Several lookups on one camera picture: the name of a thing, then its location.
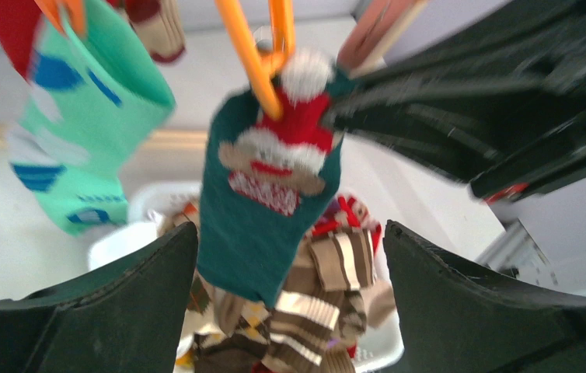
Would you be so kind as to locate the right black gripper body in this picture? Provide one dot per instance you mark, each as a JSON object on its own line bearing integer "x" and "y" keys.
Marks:
{"x": 540, "y": 130}

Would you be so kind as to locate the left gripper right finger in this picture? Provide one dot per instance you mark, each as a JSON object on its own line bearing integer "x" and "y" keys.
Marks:
{"x": 458, "y": 316}

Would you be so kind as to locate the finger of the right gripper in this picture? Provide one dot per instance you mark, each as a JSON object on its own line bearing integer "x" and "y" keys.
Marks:
{"x": 469, "y": 134}
{"x": 513, "y": 37}

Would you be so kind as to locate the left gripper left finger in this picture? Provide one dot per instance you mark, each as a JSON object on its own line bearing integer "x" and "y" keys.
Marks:
{"x": 126, "y": 316}

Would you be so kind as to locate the dark teal patterned sock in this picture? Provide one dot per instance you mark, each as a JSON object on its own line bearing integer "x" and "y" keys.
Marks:
{"x": 267, "y": 181}

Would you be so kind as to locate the orange peg holding teal sock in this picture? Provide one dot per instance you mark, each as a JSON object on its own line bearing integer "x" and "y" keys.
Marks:
{"x": 261, "y": 66}

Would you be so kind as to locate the mint green sock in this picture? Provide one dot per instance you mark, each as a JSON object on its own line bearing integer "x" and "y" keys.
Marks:
{"x": 93, "y": 101}

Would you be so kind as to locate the orange clothes peg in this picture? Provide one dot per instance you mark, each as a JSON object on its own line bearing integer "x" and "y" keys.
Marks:
{"x": 73, "y": 11}

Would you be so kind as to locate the brown striped socks pile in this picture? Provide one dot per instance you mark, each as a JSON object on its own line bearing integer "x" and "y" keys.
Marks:
{"x": 330, "y": 297}

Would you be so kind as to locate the red garment in basket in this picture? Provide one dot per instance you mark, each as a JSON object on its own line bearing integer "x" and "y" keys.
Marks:
{"x": 347, "y": 210}

